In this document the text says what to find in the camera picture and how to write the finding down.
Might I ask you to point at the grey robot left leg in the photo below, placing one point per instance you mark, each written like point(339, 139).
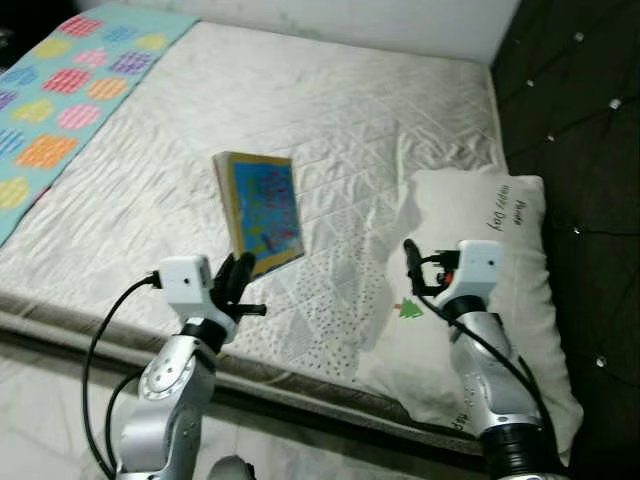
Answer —
point(230, 468)

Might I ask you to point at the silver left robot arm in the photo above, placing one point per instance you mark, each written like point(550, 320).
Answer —
point(165, 400)

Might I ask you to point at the white pillow with green tree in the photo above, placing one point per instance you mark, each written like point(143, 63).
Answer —
point(460, 205)

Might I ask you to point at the white quilted mattress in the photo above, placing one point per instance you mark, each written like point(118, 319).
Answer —
point(350, 130)

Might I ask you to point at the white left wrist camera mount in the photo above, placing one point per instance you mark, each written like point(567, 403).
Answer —
point(185, 285)

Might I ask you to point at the teal blanket with colourful shapes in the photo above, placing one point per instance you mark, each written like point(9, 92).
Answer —
point(60, 100)

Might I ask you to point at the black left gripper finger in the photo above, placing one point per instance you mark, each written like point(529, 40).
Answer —
point(222, 280)
point(244, 275)

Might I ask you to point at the colourful children's book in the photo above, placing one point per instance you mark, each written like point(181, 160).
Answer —
point(265, 210)

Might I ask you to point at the dark tufted headboard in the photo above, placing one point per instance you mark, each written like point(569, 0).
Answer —
point(580, 150)

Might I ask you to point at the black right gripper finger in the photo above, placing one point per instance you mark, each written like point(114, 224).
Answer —
point(413, 265)

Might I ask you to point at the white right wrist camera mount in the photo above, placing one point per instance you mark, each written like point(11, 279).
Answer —
point(475, 270)

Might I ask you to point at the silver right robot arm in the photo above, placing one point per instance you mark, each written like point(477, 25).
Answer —
point(495, 390)

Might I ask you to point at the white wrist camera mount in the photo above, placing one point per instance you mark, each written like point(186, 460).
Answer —
point(475, 270)
point(185, 285)

